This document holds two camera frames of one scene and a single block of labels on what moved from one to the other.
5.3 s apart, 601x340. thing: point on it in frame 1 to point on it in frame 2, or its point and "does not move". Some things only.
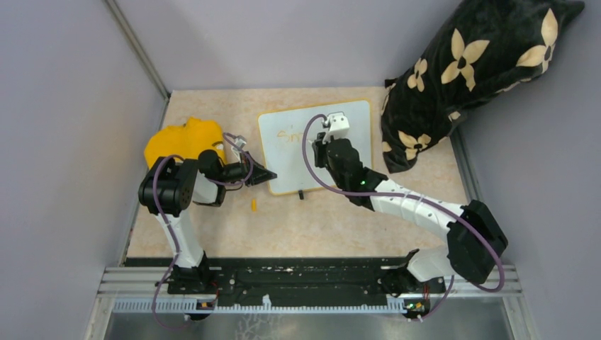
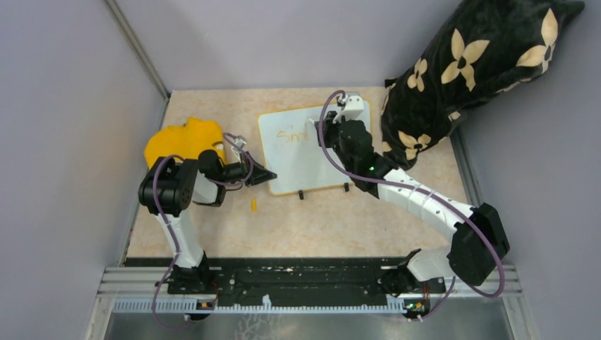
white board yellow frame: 282,133 does not move
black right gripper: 320,147 to 328,125
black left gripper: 260,174 does not move
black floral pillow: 483,47 does not move
